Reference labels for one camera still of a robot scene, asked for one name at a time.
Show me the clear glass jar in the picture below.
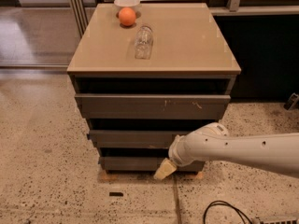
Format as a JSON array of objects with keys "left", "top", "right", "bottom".
[{"left": 135, "top": 25, "right": 153, "bottom": 60}]

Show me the white bowl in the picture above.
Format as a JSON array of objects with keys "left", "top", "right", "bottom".
[{"left": 114, "top": 0, "right": 140, "bottom": 10}]

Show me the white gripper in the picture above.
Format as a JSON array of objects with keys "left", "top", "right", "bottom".
[{"left": 154, "top": 135, "right": 192, "bottom": 180}]

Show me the black cable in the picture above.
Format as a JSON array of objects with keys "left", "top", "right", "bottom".
[{"left": 203, "top": 200, "right": 254, "bottom": 224}]

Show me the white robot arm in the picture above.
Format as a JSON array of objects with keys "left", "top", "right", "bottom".
[{"left": 154, "top": 122, "right": 299, "bottom": 180}]

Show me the small black floor marker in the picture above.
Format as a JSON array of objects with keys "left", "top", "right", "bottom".
[{"left": 109, "top": 192, "right": 123, "bottom": 197}]

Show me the dark device on floor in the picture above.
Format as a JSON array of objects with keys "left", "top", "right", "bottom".
[{"left": 283, "top": 93, "right": 299, "bottom": 110}]

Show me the grey drawer cabinet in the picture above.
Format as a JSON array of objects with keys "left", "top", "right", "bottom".
[{"left": 66, "top": 2, "right": 242, "bottom": 181}]

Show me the orange ball fruit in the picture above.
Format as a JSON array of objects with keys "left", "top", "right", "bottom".
[{"left": 119, "top": 7, "right": 136, "bottom": 26}]

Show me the grey power strip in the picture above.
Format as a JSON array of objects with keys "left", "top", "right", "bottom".
[{"left": 252, "top": 216, "right": 299, "bottom": 224}]

